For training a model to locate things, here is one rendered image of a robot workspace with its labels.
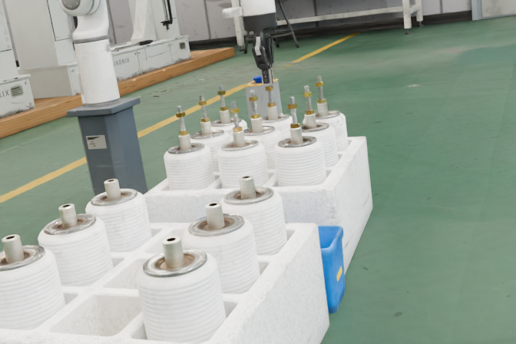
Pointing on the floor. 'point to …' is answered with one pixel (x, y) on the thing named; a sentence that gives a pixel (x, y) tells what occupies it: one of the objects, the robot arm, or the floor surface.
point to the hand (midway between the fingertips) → (267, 77)
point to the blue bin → (332, 264)
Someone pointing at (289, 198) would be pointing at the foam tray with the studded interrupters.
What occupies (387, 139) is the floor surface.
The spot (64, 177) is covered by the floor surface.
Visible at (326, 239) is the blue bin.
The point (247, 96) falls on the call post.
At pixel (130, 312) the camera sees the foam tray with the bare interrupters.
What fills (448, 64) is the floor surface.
